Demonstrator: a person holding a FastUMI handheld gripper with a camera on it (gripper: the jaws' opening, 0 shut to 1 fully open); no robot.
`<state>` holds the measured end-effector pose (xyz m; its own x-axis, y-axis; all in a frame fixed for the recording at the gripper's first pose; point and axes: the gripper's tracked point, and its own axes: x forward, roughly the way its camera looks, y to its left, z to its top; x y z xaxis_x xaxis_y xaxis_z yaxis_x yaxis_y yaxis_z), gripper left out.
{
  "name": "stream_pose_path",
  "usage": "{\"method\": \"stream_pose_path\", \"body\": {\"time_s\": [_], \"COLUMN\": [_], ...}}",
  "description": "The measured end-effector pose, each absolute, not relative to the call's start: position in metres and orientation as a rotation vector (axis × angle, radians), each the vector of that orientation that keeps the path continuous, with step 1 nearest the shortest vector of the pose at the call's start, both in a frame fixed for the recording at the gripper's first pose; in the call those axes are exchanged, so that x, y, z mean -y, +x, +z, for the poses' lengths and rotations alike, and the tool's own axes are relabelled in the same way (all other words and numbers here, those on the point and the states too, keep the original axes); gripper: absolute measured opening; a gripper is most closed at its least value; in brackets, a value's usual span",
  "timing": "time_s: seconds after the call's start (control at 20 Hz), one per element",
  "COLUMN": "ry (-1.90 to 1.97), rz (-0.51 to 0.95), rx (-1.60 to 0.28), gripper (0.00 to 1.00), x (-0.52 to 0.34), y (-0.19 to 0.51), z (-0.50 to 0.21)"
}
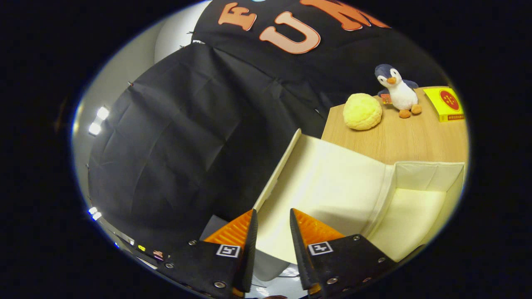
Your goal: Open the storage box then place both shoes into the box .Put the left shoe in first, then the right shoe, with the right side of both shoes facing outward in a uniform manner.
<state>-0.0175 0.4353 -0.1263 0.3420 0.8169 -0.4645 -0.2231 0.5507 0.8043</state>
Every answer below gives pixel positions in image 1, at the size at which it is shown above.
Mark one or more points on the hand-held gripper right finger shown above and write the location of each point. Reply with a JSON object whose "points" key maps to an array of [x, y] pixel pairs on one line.
{"points": [[300, 249]]}

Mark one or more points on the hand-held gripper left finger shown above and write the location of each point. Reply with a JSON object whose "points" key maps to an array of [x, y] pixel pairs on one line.
{"points": [[250, 249]]}

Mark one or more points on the cream fabric storage box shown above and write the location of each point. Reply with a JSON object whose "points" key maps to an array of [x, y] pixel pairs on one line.
{"points": [[332, 187]]}

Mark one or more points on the dark device with indicator lights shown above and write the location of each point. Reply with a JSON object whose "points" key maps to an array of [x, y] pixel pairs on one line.
{"points": [[141, 249]]}

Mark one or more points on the black backdrop cloth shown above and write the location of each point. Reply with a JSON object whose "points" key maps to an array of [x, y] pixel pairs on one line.
{"points": [[166, 145]]}

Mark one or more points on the yellow round bread plush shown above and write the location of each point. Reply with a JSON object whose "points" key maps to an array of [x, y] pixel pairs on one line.
{"points": [[362, 111]]}

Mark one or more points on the penguin plush toy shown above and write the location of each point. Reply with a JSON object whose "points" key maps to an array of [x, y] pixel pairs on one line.
{"points": [[401, 93]]}

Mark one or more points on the ceiling light tube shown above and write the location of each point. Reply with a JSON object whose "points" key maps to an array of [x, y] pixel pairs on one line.
{"points": [[99, 120]]}

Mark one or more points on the yellow book with red circle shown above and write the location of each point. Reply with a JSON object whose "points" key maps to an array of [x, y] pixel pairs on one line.
{"points": [[447, 101]]}

